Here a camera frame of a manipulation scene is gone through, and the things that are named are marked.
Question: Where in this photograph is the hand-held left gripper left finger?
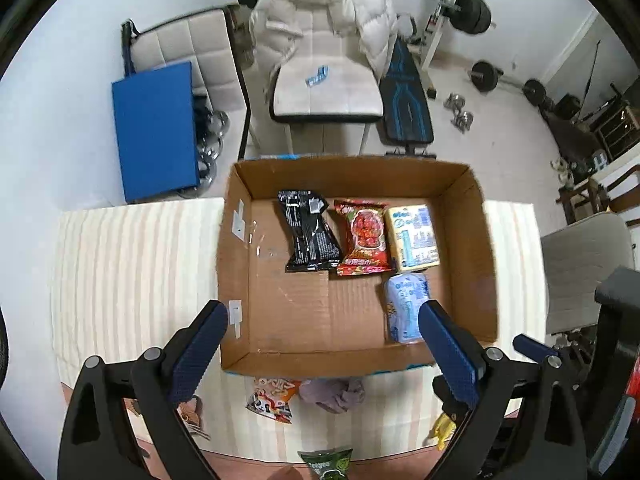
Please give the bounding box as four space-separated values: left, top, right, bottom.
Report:
57 300 230 480

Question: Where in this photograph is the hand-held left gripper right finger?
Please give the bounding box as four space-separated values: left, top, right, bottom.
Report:
417 299 588 480

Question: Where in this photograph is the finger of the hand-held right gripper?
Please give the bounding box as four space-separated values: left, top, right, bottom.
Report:
513 334 548 363

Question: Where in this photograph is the light blue tissue pack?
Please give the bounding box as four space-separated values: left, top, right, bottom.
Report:
384 272 433 345

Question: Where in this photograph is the cardboard box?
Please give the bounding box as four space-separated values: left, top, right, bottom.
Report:
216 155 501 378

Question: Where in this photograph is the beige armchair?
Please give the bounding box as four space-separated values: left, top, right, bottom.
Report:
540 211 636 336

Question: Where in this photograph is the brown printed packet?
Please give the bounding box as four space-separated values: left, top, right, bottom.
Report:
125 395 211 443

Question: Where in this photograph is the small yellow packet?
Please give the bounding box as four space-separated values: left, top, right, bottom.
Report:
429 412 457 452

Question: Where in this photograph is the orange and white snack packet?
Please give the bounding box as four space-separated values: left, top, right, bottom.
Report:
245 376 301 425

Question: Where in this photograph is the striped beige tablecloth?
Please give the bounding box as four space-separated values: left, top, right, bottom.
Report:
47 199 551 466

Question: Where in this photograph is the yellow tissue pack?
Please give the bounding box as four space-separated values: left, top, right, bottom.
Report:
384 204 441 273

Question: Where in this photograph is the dark wooden furniture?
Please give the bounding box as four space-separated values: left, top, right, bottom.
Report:
555 160 640 226

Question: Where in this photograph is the purple crumpled cloth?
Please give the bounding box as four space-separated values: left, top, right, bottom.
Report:
298 377 367 414

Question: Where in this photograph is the red snack packet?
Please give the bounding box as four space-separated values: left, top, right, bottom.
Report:
332 199 393 277

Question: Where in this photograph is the black snack packet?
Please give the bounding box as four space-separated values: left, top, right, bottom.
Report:
277 190 343 273

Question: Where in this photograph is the green snack packet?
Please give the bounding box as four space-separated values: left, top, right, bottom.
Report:
297 447 354 480

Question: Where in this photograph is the blue padded board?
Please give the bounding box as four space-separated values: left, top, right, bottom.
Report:
111 61 202 205

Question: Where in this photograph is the black and blue weight bench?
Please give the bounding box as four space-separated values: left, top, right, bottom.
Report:
377 37 436 158

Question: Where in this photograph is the short barbell with black plates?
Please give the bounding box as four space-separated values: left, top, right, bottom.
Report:
470 60 556 111

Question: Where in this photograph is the beige chair with dark trim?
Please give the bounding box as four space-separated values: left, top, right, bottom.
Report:
250 0 396 157

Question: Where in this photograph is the beige quilted chair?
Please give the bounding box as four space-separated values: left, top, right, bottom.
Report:
121 7 251 161

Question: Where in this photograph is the white barbell rack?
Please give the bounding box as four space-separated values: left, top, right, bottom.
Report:
420 0 473 73

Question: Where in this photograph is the white down jacket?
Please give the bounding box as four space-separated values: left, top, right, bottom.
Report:
249 0 396 81

